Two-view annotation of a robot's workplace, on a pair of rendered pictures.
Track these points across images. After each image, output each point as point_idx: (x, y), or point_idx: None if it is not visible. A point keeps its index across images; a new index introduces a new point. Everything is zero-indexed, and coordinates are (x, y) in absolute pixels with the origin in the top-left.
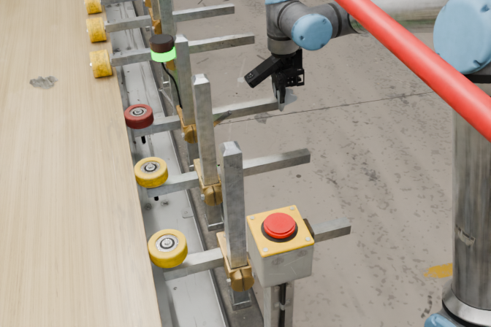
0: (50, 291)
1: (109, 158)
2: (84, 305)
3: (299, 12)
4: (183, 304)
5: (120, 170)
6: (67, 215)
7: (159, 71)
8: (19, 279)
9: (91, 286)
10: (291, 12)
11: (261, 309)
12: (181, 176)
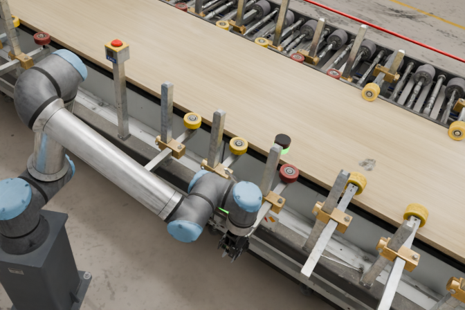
0: (213, 90)
1: (263, 140)
2: (197, 92)
3: (215, 176)
4: (195, 166)
5: (250, 137)
6: (243, 111)
7: None
8: (227, 89)
9: (202, 97)
10: (222, 178)
11: (203, 306)
12: (229, 161)
